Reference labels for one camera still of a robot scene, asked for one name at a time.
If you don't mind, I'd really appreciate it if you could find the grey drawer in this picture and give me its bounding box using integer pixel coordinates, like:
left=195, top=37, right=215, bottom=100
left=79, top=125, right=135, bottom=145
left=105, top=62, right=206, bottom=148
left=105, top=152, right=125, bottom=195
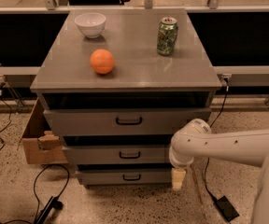
left=63, top=145, right=169, bottom=165
left=44, top=108, right=211, bottom=136
left=76, top=168, right=172, bottom=186

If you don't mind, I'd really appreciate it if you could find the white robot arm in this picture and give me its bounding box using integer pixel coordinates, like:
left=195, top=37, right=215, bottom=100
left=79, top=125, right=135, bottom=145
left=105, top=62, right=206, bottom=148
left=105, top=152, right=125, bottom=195
left=169, top=119, right=269, bottom=224

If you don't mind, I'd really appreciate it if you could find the grey bottom drawer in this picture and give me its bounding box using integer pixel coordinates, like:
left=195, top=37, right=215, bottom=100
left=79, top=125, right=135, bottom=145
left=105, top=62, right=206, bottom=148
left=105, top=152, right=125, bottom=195
left=76, top=168, right=172, bottom=186

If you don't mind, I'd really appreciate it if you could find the grey top drawer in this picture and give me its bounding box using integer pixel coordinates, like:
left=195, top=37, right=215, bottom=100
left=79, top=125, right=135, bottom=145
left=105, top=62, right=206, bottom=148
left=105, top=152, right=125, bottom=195
left=44, top=108, right=211, bottom=136

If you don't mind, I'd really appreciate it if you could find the grey drawer cabinet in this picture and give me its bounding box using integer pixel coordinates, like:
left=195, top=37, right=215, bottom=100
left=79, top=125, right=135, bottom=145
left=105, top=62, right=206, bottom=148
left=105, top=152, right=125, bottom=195
left=29, top=8, right=222, bottom=189

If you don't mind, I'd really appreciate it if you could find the black power adapter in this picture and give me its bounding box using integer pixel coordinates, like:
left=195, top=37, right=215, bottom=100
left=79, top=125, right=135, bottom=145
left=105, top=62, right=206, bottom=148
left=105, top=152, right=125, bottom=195
left=215, top=196, right=239, bottom=222

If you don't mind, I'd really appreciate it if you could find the black device bottom left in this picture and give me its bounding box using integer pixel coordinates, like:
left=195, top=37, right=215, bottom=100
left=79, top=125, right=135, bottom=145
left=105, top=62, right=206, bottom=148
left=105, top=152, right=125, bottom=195
left=34, top=196, right=64, bottom=224

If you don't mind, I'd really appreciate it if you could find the orange ball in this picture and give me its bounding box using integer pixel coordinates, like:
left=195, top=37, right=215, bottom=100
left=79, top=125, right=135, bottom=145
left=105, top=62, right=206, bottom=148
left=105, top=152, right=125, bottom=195
left=90, top=49, right=114, bottom=75

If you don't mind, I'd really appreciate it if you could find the cardboard box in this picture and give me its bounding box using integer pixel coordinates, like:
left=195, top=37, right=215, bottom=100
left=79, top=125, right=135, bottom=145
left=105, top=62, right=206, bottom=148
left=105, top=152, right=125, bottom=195
left=21, top=100, right=67, bottom=164

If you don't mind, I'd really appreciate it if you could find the green soda can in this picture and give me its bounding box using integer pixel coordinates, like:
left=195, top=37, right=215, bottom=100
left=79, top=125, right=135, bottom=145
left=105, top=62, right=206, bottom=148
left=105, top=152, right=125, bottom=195
left=157, top=17, right=178, bottom=56

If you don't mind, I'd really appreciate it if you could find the white bowl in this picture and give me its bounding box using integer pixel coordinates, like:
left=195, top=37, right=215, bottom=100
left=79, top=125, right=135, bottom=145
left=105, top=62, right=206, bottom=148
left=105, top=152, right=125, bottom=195
left=75, top=13, right=106, bottom=38

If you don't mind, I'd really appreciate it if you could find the black cable right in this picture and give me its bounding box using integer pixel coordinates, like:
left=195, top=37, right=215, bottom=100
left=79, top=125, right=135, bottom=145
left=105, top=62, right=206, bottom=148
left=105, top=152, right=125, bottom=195
left=203, top=81, right=230, bottom=201

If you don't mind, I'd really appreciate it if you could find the black cable bottom left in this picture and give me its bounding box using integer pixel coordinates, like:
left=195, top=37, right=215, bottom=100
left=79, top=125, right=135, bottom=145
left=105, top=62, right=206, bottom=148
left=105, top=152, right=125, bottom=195
left=3, top=163, right=71, bottom=224

